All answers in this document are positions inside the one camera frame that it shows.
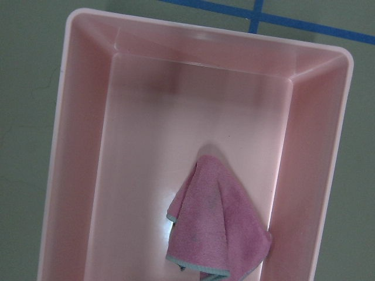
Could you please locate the pink plastic bin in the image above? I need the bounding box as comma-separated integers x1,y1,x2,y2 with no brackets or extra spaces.
37,8,354,280

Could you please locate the maroon wiping cloth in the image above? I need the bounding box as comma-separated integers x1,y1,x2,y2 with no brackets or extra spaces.
166,155,271,280

